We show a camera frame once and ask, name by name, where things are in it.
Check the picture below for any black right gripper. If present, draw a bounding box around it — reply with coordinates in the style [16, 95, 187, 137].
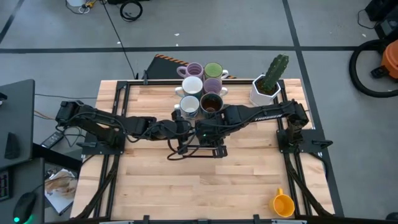
[195, 110, 229, 146]

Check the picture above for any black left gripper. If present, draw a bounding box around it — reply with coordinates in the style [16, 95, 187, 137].
[155, 104, 193, 141]

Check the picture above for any blue white floral mug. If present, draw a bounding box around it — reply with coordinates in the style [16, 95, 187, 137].
[179, 95, 200, 120]

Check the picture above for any dark brown mug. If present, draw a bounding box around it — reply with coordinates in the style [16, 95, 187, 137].
[199, 92, 224, 118]

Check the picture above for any teal mug with white inside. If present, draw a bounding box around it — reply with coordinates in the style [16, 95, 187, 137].
[174, 76, 204, 100]

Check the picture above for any mauve ribbed mug white handle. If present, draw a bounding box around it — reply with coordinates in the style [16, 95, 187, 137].
[203, 77, 229, 97]

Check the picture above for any light green mug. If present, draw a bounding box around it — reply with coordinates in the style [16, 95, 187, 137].
[203, 62, 229, 80]

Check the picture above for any lilac ribbed mug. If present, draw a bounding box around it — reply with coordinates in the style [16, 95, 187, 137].
[176, 62, 205, 80]

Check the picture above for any white hexagonal plant pot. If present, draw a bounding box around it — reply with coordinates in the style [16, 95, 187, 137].
[249, 73, 282, 108]

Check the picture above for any black mat with orange stripes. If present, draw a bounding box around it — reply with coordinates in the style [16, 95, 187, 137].
[145, 54, 237, 80]

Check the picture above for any green cactus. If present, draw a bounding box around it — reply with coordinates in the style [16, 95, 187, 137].
[262, 54, 290, 92]

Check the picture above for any yellow mug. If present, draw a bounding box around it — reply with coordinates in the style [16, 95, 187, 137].
[269, 187, 295, 218]

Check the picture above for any black remote control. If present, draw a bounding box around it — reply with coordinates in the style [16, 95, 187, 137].
[40, 130, 65, 149]

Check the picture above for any pile of papers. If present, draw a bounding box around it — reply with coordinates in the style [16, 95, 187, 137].
[44, 167, 78, 216]

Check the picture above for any orange vacuum cleaner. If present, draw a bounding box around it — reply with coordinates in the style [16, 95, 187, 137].
[348, 39, 398, 99]
[370, 39, 398, 80]

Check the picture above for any white bucket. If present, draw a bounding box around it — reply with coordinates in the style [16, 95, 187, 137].
[65, 0, 97, 15]

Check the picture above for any dark grey desk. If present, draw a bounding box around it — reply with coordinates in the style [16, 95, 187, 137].
[0, 78, 46, 224]

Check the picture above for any black computer mouse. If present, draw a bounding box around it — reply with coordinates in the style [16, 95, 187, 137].
[12, 192, 37, 224]

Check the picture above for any keyboard with coloured keys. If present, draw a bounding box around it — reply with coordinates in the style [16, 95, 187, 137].
[0, 169, 13, 202]

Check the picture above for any black equipment case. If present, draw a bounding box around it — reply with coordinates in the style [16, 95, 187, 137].
[357, 0, 398, 40]

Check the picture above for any black metal rig frame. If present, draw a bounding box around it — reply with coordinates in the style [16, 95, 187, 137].
[70, 79, 346, 224]

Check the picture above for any long black floor cable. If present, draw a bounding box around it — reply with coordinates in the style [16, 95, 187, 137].
[101, 0, 139, 80]

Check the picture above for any coiled black cable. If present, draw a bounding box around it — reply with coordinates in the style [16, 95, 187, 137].
[119, 0, 144, 22]

